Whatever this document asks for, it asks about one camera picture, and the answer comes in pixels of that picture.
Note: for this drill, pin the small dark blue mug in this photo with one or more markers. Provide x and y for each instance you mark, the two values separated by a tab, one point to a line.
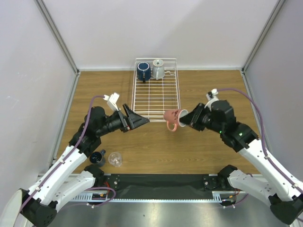
98	158

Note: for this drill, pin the large dark blue mug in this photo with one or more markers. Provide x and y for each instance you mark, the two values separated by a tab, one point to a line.
143	70

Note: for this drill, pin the slotted grey cable duct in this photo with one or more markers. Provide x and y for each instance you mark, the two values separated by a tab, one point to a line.
104	194

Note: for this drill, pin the left aluminium frame post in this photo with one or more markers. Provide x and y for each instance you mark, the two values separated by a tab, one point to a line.
56	33

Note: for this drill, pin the right aluminium frame post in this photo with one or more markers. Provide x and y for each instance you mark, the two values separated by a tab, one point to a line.
265	30

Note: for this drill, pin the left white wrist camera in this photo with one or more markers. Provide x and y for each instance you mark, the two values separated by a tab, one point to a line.
112	100

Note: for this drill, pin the light grey flared mug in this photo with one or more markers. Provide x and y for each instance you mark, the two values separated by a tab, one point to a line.
158	71

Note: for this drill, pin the white wire dish rack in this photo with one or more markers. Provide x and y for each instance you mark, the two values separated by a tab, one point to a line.
152	98

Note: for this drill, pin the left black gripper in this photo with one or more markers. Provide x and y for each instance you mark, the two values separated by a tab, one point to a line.
132	120

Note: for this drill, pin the aluminium frame post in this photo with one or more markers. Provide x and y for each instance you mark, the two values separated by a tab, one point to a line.
265	30
56	33

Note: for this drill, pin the pink ceramic mug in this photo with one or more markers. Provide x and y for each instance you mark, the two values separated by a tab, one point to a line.
172	118

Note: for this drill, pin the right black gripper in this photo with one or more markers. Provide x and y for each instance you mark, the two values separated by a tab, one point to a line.
197	117

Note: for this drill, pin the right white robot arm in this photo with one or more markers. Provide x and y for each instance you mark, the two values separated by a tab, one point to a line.
282	192

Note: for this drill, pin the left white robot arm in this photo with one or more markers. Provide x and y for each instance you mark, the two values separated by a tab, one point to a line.
43	200

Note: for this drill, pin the clear plastic cup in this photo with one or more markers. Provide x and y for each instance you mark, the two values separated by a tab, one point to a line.
115	159

